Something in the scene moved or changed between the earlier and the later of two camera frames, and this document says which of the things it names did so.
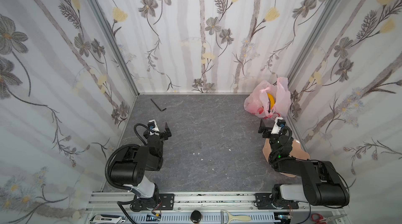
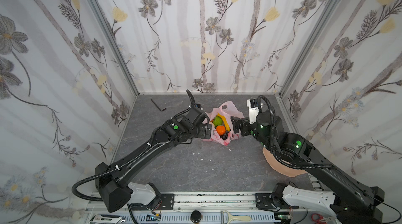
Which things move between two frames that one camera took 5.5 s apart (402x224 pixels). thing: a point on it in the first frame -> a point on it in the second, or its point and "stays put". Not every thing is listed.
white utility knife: (106, 219) stays put
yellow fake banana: (271, 100) -> (225, 122)
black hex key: (162, 110) stays put
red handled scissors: (318, 219) stays put
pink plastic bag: (266, 101) -> (228, 109)
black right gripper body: (269, 131) -> (236, 124)
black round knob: (196, 216) stays put
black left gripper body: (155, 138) -> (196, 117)
